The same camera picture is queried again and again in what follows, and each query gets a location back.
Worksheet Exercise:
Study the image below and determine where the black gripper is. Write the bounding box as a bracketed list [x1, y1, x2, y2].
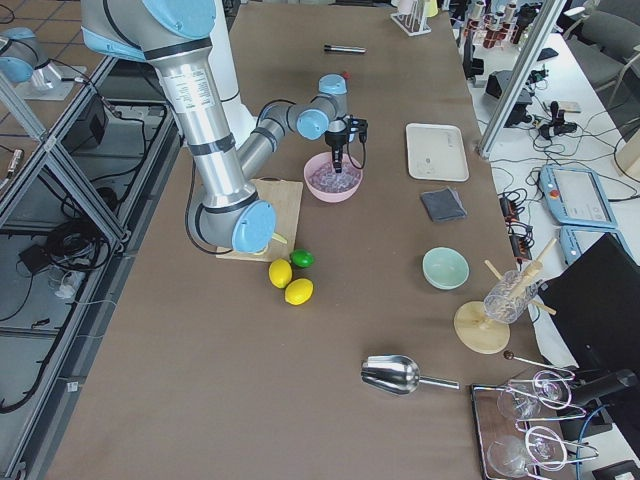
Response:
[324, 119, 350, 173]

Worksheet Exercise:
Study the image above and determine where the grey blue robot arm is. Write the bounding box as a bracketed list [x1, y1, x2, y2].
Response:
[81, 1, 350, 253]

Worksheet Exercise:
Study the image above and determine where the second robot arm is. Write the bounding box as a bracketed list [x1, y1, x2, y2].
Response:
[1, 27, 74, 101]

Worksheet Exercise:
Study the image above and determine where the pile of clear ice cubes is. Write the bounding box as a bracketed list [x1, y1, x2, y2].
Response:
[309, 163, 362, 193]

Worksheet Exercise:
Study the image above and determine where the wooden cup stand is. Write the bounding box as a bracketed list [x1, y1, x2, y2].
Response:
[454, 238, 557, 354]

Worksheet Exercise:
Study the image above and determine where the steel ice scoop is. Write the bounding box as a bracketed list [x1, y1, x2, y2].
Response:
[360, 354, 460, 395]

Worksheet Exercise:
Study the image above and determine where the pink bowl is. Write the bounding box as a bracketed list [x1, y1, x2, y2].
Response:
[303, 152, 364, 203]

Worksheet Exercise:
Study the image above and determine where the bamboo cutting board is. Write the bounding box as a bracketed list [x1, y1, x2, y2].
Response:
[220, 177, 303, 262]

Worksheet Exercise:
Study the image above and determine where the cream rabbit tray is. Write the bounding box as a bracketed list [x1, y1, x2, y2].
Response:
[405, 123, 469, 182]

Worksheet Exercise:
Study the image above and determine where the yellow plastic knife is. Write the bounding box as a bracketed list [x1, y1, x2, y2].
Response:
[272, 232, 288, 245]

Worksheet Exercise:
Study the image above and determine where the green lime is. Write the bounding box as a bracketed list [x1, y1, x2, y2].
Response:
[289, 249, 315, 268]

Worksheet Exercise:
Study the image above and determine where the grey folded cloth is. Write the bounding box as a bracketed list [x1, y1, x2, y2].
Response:
[420, 187, 467, 223]

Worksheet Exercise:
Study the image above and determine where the whole lemon near board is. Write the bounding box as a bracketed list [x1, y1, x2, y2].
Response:
[268, 258, 293, 289]

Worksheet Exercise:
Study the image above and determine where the whole lemon far left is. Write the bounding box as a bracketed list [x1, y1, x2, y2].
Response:
[284, 278, 314, 306]

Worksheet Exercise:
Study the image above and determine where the pale green bowl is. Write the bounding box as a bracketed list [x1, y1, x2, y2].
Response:
[422, 247, 470, 290]

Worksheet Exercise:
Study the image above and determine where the clear glass on stand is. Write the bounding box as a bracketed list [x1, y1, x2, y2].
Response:
[483, 270, 538, 324]

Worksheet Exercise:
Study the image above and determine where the blue teach pendant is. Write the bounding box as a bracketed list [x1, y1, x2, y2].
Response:
[559, 225, 627, 266]
[539, 165, 618, 228]

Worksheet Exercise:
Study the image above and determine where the black monitor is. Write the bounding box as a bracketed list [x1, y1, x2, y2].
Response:
[540, 233, 639, 373]

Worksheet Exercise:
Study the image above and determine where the wine glass rack tray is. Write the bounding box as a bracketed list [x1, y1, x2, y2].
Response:
[470, 368, 599, 479]

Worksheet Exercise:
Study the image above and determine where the white wire rack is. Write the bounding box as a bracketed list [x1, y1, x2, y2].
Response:
[390, 0, 431, 37]

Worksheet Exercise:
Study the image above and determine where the aluminium frame post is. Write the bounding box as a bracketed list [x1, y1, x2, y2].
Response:
[477, 0, 564, 160]

